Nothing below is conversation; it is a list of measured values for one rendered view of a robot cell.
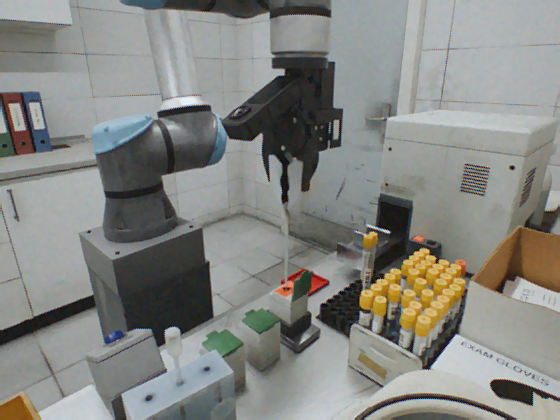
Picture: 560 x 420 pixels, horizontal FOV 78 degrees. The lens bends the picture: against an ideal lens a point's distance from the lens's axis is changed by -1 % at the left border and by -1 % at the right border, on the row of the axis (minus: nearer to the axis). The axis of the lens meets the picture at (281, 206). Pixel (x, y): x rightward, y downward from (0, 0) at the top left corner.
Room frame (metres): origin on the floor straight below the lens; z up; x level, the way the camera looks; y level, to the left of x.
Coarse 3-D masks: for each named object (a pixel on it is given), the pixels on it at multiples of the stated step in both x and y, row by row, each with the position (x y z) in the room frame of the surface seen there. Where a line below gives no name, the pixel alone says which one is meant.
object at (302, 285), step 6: (306, 270) 0.44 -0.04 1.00; (312, 270) 0.46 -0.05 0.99; (300, 276) 0.44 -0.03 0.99; (306, 276) 0.44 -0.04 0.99; (312, 276) 0.45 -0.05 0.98; (294, 282) 0.43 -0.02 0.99; (300, 282) 0.44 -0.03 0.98; (306, 282) 0.45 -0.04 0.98; (294, 288) 0.43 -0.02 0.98; (300, 288) 0.44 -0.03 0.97; (306, 288) 0.45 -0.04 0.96; (294, 294) 0.43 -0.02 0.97; (300, 294) 0.44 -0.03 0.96; (294, 300) 0.43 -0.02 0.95
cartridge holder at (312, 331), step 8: (280, 320) 0.44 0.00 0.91; (304, 320) 0.45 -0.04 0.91; (280, 328) 0.44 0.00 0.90; (288, 328) 0.43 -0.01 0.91; (296, 328) 0.44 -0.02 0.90; (304, 328) 0.45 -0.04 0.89; (312, 328) 0.45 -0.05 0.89; (280, 336) 0.44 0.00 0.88; (288, 336) 0.43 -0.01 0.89; (296, 336) 0.43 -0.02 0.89; (304, 336) 0.43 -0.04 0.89; (312, 336) 0.44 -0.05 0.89; (288, 344) 0.43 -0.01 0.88; (296, 344) 0.42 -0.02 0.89; (304, 344) 0.42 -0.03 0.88
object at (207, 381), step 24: (192, 360) 0.29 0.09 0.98; (216, 360) 0.29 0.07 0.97; (144, 384) 0.26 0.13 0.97; (168, 384) 0.26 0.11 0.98; (192, 384) 0.26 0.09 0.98; (216, 384) 0.27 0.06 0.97; (144, 408) 0.23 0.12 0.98; (168, 408) 0.24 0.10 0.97; (192, 408) 0.25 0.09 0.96; (216, 408) 0.27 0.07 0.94
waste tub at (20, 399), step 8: (24, 392) 0.25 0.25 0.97; (8, 400) 0.24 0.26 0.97; (16, 400) 0.24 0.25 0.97; (24, 400) 0.24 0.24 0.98; (0, 408) 0.24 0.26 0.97; (8, 408) 0.24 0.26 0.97; (16, 408) 0.24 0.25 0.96; (24, 408) 0.25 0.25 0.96; (32, 408) 0.23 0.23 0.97; (0, 416) 0.23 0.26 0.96; (8, 416) 0.24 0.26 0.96; (16, 416) 0.24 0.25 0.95; (24, 416) 0.25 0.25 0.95; (32, 416) 0.23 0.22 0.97
